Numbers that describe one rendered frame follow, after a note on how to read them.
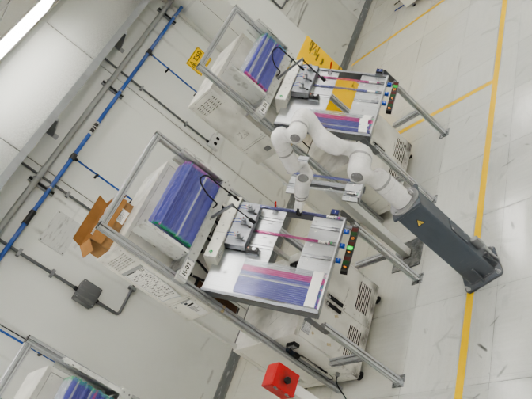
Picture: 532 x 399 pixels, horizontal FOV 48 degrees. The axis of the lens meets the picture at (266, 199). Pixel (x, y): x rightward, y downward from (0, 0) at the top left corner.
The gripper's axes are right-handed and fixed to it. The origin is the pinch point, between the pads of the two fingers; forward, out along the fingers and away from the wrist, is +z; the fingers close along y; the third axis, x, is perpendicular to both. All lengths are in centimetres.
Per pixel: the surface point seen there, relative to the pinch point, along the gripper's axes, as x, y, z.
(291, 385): 25, 98, 20
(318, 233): 14.2, 4.4, 9.7
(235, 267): -27, 40, 17
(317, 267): 19.6, 29.2, 8.8
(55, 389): -84, 144, 1
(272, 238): -12.1, 14.5, 14.0
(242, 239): -28.6, 23.2, 10.7
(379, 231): 50, -34, 42
